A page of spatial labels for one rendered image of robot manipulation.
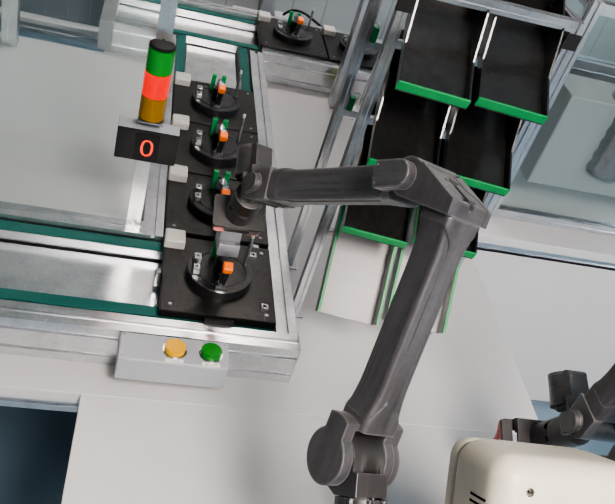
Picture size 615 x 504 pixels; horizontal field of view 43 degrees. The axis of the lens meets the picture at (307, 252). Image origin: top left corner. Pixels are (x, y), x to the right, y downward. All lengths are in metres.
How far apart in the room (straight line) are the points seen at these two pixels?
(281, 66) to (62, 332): 1.45
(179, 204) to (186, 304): 0.34
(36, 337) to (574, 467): 1.00
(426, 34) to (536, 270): 1.20
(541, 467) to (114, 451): 0.79
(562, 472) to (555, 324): 1.73
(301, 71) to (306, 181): 1.50
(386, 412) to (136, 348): 0.62
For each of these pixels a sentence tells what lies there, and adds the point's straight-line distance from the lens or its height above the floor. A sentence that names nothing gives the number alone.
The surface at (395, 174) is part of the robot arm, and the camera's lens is 1.04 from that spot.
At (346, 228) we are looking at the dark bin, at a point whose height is 1.21.
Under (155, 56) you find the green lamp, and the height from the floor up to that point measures 1.40.
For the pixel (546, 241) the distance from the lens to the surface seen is 2.46.
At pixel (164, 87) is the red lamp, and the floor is 1.34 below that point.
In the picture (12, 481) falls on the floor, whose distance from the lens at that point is 2.47.
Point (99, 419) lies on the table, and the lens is 1.52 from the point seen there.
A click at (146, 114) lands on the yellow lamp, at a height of 1.28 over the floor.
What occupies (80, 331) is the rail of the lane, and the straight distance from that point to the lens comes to 1.55.
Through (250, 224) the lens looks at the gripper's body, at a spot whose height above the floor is 1.17.
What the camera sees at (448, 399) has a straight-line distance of 1.78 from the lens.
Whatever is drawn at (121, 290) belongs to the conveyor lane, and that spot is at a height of 0.92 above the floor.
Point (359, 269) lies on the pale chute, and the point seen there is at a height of 1.07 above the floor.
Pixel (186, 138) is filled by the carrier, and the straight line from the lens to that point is 2.09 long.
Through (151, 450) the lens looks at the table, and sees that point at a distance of 1.49.
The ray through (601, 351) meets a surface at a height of 0.45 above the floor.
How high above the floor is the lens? 2.06
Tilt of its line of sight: 37 degrees down
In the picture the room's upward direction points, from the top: 19 degrees clockwise
